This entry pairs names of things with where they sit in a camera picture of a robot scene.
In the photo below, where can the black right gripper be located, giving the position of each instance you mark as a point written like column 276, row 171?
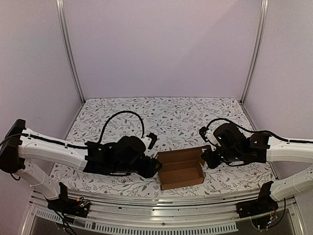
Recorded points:
column 210, row 159

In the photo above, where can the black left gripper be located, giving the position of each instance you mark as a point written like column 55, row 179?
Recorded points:
column 149, row 170

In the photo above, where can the brown cardboard paper box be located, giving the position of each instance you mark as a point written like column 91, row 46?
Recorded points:
column 181, row 168

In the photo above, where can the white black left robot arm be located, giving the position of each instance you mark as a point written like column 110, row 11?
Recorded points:
column 22, row 146

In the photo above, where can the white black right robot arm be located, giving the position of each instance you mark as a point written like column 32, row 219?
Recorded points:
column 273, row 148

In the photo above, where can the floral patterned table mat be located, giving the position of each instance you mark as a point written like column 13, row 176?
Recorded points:
column 176, row 122

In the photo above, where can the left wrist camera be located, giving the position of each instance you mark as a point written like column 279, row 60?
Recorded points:
column 149, row 140

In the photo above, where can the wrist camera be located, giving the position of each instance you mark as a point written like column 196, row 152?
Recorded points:
column 208, row 137
column 149, row 140

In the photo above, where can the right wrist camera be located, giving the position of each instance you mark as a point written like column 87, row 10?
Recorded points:
column 208, row 137

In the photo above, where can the aluminium front rail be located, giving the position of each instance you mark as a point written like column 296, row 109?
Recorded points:
column 190, row 215

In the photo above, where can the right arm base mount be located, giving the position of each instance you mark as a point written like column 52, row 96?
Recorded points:
column 262, row 204

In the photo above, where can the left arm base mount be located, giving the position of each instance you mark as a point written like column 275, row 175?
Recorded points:
column 77, row 207

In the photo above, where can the right aluminium frame post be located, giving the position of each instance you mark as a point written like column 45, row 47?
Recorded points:
column 256, row 50

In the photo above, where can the aluminium frame post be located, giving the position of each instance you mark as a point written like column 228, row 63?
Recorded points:
column 256, row 50
column 70, row 58

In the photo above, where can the left aluminium frame post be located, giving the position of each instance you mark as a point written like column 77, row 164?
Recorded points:
column 70, row 58

